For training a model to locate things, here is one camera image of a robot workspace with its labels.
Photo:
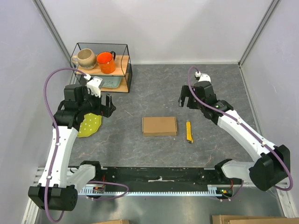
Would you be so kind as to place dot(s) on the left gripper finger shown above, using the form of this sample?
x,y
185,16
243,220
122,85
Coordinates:
x,y
108,109
108,99

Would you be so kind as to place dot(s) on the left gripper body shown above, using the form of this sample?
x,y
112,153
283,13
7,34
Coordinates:
x,y
94,105

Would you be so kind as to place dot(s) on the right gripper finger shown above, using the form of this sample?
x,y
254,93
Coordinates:
x,y
181,101
185,91

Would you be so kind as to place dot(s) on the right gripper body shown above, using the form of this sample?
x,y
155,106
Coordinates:
x,y
194,103

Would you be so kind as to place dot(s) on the yellow utility knife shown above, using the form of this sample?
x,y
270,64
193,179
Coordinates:
x,y
188,132

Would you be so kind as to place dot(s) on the brown cardboard express box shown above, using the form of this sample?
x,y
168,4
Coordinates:
x,y
159,126

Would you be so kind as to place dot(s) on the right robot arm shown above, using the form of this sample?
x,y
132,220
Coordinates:
x,y
270,163

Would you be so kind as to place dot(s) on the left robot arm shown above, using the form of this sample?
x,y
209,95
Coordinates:
x,y
55,190

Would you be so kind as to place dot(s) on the light green tray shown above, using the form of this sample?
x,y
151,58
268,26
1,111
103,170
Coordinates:
x,y
111,82

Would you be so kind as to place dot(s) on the yellow-green dotted plate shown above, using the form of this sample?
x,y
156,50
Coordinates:
x,y
89,125

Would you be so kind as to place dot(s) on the orange mug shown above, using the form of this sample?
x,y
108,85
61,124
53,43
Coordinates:
x,y
106,61

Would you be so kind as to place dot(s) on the beige ceramic mug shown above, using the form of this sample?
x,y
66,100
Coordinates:
x,y
85,58

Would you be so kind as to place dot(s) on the cardboard piece bottom centre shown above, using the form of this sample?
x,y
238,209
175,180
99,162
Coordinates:
x,y
120,221

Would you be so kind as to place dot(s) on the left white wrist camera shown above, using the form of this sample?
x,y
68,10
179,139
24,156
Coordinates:
x,y
94,84

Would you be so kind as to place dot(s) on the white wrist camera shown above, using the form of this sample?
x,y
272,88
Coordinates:
x,y
200,77
94,84

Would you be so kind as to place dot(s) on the black wire wooden shelf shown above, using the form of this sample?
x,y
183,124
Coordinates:
x,y
122,63

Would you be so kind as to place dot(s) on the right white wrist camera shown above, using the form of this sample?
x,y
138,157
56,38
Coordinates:
x,y
200,77

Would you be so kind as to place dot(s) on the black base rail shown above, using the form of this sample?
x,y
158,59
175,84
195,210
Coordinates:
x,y
169,180

